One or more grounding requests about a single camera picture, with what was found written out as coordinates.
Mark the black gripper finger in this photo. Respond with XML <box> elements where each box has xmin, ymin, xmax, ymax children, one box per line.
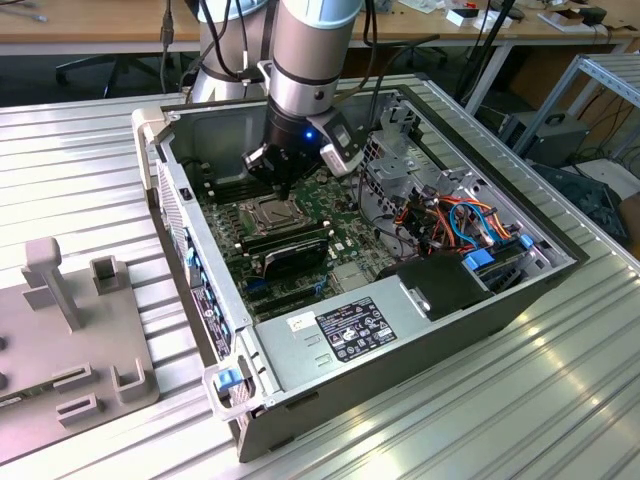
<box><xmin>289</xmin><ymin>163</ymin><xmax>322</xmax><ymax>194</ymax></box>
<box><xmin>241</xmin><ymin>143</ymin><xmax>292</xmax><ymax>202</ymax></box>

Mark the silver CPU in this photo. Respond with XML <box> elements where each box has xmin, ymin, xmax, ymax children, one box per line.
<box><xmin>257</xmin><ymin>200</ymin><xmax>297</xmax><ymax>227</ymax></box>

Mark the green motherboard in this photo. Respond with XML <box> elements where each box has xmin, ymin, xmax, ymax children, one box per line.
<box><xmin>192</xmin><ymin>162</ymin><xmax>401</xmax><ymax>325</ymax></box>

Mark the black graphics card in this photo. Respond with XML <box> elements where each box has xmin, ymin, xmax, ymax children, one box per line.
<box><xmin>260</xmin><ymin>237</ymin><xmax>332</xmax><ymax>282</ymax></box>

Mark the silver metal drive cage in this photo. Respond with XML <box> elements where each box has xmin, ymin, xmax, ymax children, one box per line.
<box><xmin>355</xmin><ymin>89</ymin><xmax>484</xmax><ymax>254</ymax></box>

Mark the silver chipset heatsink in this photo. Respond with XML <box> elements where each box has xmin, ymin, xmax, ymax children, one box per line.
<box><xmin>331</xmin><ymin>262</ymin><xmax>375</xmax><ymax>295</ymax></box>

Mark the black plastic shroud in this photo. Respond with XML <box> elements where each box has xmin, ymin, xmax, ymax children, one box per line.
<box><xmin>375</xmin><ymin>251</ymin><xmax>495</xmax><ymax>322</ymax></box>

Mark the silver power supply unit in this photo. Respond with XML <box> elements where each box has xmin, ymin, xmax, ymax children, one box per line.
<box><xmin>251</xmin><ymin>276</ymin><xmax>437</xmax><ymax>397</ymax></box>

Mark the blue disk carrier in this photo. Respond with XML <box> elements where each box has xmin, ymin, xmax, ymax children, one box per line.
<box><xmin>462</xmin><ymin>251</ymin><xmax>497</xmax><ymax>275</ymax></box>

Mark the small white box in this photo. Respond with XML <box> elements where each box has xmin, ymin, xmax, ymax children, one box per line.
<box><xmin>444</xmin><ymin>7</ymin><xmax>496</xmax><ymax>32</ymax></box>

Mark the blue case latch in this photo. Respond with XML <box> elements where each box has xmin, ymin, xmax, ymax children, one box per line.
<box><xmin>211</xmin><ymin>368</ymin><xmax>240</xmax><ymax>392</ymax></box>

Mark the open grey PC case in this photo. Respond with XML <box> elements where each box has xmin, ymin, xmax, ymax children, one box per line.
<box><xmin>130</xmin><ymin>83</ymin><xmax>592</xmax><ymax>464</ymax></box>

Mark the black tripod stand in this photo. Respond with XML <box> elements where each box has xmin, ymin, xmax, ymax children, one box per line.
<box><xmin>457</xmin><ymin>0</ymin><xmax>519</xmax><ymax>104</ymax></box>

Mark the grey parts rack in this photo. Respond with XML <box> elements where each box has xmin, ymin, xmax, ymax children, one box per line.
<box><xmin>0</xmin><ymin>237</ymin><xmax>162</xmax><ymax>464</ymax></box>

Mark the long wooden desk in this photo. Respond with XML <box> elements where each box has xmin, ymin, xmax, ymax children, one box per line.
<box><xmin>0</xmin><ymin>0</ymin><xmax>637</xmax><ymax>57</ymax></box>

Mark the dark plastic bag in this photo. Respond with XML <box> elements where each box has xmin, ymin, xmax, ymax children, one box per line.
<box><xmin>528</xmin><ymin>160</ymin><xmax>629</xmax><ymax>247</ymax></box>

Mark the brown cardboard tray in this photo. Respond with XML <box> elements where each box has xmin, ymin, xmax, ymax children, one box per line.
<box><xmin>537</xmin><ymin>8</ymin><xmax>587</xmax><ymax>35</ymax></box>

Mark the brown cardboard box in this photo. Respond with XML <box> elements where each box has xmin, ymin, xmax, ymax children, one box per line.
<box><xmin>615</xmin><ymin>192</ymin><xmax>640</xmax><ymax>247</ymax></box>

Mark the green RAM stick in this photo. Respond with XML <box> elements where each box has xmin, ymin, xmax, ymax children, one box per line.
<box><xmin>0</xmin><ymin>382</ymin><xmax>57</xmax><ymax>410</ymax></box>

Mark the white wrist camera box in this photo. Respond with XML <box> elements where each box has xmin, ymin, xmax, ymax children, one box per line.
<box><xmin>305</xmin><ymin>113</ymin><xmax>365</xmax><ymax>177</ymax></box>

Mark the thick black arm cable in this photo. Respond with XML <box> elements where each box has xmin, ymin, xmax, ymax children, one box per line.
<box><xmin>329</xmin><ymin>33</ymin><xmax>442</xmax><ymax>147</ymax></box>

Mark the orange power wire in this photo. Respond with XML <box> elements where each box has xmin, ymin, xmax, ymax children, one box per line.
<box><xmin>393</xmin><ymin>195</ymin><xmax>519</xmax><ymax>254</ymax></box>

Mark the blue data wire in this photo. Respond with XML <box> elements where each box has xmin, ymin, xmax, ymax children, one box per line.
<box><xmin>447</xmin><ymin>199</ymin><xmax>501</xmax><ymax>249</ymax></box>

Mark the grey cable with plug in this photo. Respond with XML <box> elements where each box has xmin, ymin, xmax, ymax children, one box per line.
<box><xmin>158</xmin><ymin>0</ymin><xmax>175</xmax><ymax>94</ymax></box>

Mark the black case with handle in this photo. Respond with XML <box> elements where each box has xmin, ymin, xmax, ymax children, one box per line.
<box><xmin>498</xmin><ymin>110</ymin><xmax>592</xmax><ymax>169</ymax></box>

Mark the grey metal shelf frame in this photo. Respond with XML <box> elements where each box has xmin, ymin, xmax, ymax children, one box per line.
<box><xmin>513</xmin><ymin>52</ymin><xmax>640</xmax><ymax>164</ymax></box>

